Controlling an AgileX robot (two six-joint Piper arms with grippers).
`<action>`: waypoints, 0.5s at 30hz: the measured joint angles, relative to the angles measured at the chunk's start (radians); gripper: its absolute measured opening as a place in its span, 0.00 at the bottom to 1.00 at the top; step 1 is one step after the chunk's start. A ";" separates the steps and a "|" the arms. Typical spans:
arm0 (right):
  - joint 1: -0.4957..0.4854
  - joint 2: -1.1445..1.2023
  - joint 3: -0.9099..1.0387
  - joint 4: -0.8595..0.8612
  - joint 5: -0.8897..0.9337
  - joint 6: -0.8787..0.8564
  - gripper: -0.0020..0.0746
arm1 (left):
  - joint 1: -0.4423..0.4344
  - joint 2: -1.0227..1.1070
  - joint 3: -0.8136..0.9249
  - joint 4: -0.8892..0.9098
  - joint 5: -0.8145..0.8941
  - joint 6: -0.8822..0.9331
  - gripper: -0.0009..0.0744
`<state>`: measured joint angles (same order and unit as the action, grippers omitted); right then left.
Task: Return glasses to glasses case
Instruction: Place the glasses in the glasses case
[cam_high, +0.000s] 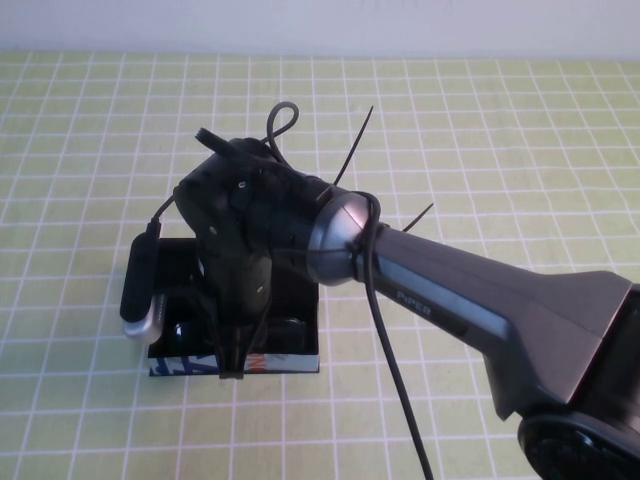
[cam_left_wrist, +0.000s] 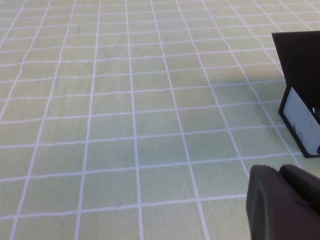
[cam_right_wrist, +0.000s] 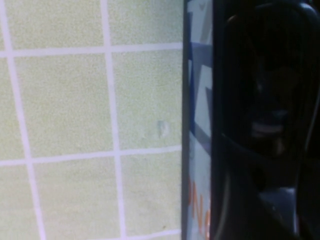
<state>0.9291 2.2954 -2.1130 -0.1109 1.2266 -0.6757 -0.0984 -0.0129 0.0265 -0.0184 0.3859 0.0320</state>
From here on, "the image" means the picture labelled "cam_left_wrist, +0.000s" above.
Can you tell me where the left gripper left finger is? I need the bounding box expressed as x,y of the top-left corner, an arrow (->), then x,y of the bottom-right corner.
245,164 -> 320,240

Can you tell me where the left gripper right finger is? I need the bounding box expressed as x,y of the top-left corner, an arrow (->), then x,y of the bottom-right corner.
279,164 -> 320,211

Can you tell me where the black printed glasses case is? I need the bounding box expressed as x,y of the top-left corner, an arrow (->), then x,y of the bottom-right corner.
271,31 -> 320,159

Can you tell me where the green checked tablecloth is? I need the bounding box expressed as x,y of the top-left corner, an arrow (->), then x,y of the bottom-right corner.
0,0 -> 320,240

